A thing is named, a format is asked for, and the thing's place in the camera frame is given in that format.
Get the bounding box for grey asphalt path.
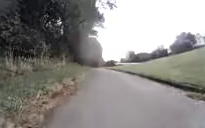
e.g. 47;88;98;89
39;66;205;128

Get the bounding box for green grass slope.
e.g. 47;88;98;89
108;43;205;103

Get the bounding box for dense wood of trees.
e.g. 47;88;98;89
0;0;118;68

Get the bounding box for row of distant trees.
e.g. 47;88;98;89
103;31;205;68

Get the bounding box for grass verge with dry leaves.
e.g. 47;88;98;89
0;54;91;128

